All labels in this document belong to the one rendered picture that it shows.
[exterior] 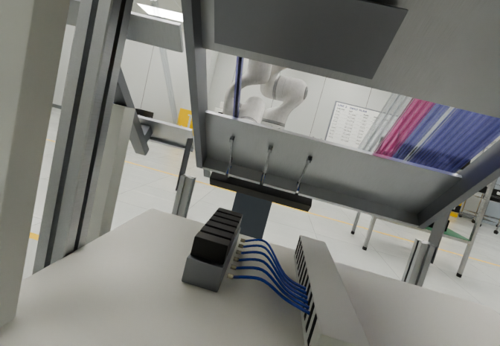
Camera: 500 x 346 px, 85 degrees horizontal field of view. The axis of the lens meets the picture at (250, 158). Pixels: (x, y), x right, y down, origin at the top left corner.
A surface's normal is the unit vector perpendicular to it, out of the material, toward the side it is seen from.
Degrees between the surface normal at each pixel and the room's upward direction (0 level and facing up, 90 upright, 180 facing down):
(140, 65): 90
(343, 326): 0
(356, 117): 90
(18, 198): 90
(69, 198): 90
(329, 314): 0
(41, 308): 0
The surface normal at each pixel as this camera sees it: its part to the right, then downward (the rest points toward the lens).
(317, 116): -0.11, 0.08
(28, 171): 0.96, 0.26
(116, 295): 0.25, -0.96
